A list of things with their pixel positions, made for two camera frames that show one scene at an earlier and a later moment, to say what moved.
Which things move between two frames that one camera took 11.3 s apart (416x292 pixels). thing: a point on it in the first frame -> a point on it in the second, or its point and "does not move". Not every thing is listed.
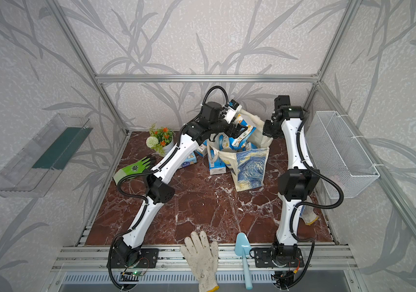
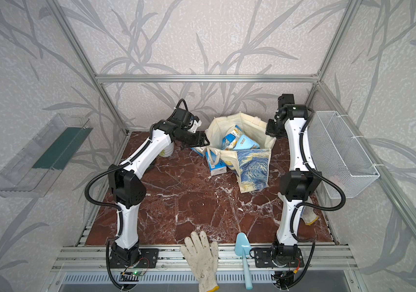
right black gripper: x=266 y=132 does not move
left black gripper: x=232 y=128 -> x=199 y=142
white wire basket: x=336 y=152 does not move
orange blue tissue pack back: x=202 y=149 does not move
